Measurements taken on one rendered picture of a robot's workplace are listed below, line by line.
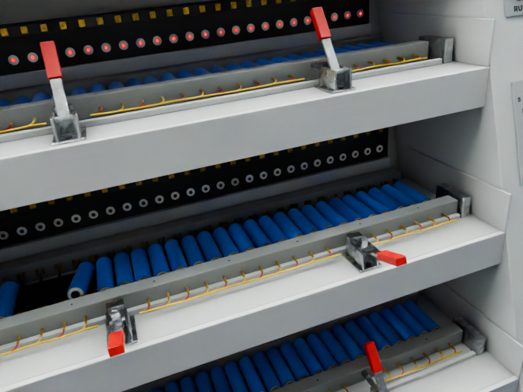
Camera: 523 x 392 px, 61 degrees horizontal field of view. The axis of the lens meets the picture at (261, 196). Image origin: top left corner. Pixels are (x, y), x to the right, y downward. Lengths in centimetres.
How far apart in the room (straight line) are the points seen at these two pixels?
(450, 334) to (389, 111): 33
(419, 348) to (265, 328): 26
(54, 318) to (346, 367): 36
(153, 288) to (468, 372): 42
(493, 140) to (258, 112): 29
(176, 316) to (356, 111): 28
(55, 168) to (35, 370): 18
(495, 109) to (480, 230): 14
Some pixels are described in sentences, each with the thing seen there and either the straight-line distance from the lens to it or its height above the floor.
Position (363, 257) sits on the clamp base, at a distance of 50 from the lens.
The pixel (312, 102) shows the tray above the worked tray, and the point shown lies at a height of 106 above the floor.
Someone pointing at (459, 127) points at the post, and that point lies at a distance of 62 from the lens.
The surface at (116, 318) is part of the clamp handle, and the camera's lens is 46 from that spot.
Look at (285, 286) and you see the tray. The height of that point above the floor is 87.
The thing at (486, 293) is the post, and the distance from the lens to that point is 67.
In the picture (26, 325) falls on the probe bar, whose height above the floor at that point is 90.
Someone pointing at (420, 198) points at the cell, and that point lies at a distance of 63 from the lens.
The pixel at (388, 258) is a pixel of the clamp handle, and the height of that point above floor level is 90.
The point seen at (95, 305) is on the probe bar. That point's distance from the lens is 49.
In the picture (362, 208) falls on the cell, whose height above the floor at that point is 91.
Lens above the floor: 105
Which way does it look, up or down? 10 degrees down
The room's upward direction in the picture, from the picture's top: 11 degrees counter-clockwise
